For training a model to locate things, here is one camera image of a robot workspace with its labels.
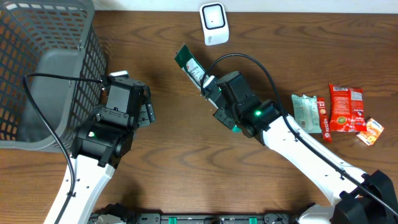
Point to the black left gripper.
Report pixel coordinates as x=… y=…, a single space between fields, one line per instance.
x=147 y=114

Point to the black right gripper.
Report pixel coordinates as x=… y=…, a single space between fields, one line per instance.
x=219 y=113

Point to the green and white package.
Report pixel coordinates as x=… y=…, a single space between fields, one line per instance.
x=194 y=70

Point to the light green wipes pack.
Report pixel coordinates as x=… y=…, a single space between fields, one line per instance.
x=306 y=113

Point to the red and white snack packet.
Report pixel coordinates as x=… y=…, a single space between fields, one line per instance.
x=323 y=116

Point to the red snack bag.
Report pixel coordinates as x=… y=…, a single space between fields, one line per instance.
x=347 y=109

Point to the orange and white snack packet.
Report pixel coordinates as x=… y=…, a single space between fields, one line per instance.
x=374 y=130

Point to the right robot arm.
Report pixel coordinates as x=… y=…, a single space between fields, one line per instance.
x=354 y=195

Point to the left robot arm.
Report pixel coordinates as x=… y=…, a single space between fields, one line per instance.
x=98 y=146

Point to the white barcode scanner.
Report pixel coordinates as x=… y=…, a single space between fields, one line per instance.
x=214 y=23

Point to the grey plastic mesh basket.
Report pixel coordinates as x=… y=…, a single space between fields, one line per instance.
x=51 y=65

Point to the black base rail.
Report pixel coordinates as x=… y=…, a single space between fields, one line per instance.
x=155 y=218

